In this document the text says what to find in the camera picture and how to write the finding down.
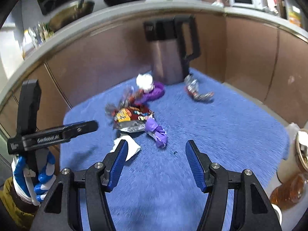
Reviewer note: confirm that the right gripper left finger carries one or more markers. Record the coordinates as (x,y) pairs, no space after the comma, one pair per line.
(61,207)

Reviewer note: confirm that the golden wok with handle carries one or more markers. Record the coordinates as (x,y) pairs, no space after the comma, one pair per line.
(73,12)

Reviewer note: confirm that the yellow box on counter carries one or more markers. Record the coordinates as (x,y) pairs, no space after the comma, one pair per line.
(294,16)

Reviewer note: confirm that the brown black electric kettle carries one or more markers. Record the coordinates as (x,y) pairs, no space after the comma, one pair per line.
(166,37)

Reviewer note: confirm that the beige full trash bucket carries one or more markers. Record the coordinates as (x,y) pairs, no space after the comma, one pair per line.
(294,163)

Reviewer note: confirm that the amber cooking oil bottle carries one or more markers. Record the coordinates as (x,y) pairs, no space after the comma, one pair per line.
(290,193)

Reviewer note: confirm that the flat white paper napkin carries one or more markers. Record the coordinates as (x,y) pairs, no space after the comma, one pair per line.
(133,147)

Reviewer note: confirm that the brown lower cabinets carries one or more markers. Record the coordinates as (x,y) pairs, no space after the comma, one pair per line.
(264,58)

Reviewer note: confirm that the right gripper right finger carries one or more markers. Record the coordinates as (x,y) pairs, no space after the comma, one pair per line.
(252,209)

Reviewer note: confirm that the white crumpled tissue ball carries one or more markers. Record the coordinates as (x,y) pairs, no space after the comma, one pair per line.
(145,82)

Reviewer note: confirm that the left blue white gloved hand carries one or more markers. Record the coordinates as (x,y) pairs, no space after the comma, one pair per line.
(32,187)

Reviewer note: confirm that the blue fuzzy towel mat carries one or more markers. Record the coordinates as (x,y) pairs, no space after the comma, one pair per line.
(156,190)

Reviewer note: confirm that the red snack wrapper bag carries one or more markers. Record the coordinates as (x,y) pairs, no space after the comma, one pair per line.
(129,119)

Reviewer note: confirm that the white round trash bin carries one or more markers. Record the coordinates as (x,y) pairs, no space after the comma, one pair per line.
(278,213)

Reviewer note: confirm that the silver red foil wrapper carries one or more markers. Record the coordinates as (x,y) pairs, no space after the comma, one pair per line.
(192,88)

